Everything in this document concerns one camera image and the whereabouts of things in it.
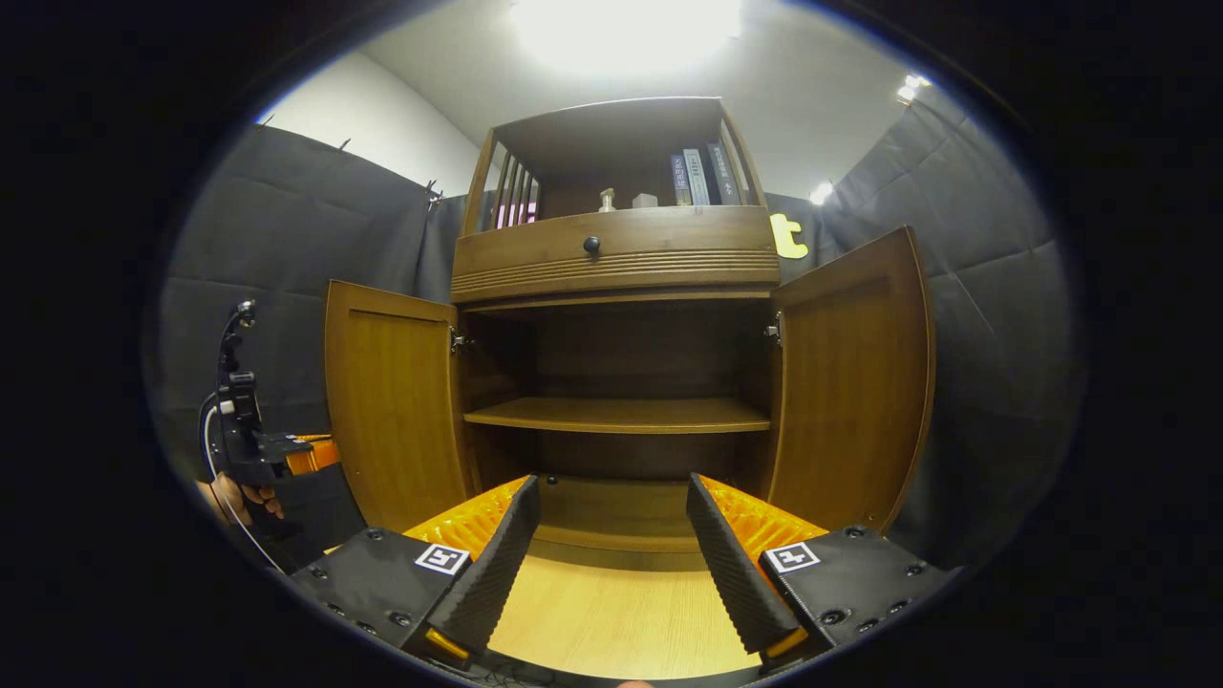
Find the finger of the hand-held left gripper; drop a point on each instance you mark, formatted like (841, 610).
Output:
(313, 455)

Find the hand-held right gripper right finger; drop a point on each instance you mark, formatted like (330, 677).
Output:
(731, 573)

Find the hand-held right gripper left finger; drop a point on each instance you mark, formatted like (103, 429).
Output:
(497, 573)

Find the wooden cabinet door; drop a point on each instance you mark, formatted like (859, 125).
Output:
(850, 382)
(392, 411)

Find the wooden double-door shoe cabinet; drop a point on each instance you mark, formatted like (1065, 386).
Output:
(611, 134)

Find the wooden cabinet shelf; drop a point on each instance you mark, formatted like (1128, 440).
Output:
(621, 414)

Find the black backdrop cloth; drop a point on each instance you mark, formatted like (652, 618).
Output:
(287, 239)

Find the wooden drawer with black knob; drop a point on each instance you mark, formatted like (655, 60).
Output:
(669, 248)

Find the small white box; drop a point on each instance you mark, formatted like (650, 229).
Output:
(645, 201)

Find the white pump bottle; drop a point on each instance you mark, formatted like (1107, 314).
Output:
(607, 203)

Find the small ceiling light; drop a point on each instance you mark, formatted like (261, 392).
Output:
(912, 88)
(822, 193)

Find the large ceiling light panel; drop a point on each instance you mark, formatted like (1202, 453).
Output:
(626, 33)

